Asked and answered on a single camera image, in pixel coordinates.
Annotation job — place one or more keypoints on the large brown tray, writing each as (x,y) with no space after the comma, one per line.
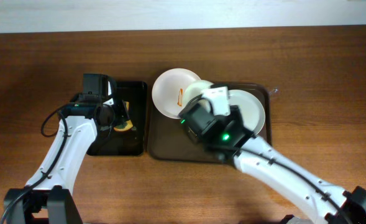
(168,141)

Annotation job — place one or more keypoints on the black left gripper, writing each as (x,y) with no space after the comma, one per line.
(120,112)

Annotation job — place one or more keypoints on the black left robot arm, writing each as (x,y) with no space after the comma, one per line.
(47,195)

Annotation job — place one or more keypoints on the white plate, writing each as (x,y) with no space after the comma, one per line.
(169,88)
(194,90)
(251,109)

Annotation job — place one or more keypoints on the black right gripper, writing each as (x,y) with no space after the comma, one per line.
(202,101)

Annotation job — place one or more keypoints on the green yellow sponge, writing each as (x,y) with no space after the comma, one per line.
(127,125)

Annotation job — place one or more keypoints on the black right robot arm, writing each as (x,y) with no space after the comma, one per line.
(319,200)

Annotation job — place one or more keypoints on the white plate bottom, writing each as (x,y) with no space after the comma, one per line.
(194,90)

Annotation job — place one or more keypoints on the small black tray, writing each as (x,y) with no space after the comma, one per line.
(131,142)

